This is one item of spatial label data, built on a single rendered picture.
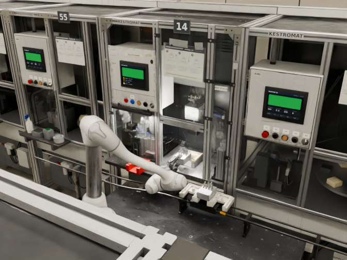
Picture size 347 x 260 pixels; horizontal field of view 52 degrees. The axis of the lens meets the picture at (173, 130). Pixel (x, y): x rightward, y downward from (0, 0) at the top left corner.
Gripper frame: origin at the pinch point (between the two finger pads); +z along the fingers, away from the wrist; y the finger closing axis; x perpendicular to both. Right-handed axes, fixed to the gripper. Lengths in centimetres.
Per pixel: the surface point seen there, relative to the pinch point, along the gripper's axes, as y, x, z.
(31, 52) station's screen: 65, 146, 4
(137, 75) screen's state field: 61, 35, 4
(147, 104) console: 38.4, 28.2, 4.0
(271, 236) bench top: -35, -76, -9
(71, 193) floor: -106, 160, 25
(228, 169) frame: 0.6, -38.4, 3.8
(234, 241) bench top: -33, -56, -26
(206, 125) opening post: 31.6, -20.2, 5.5
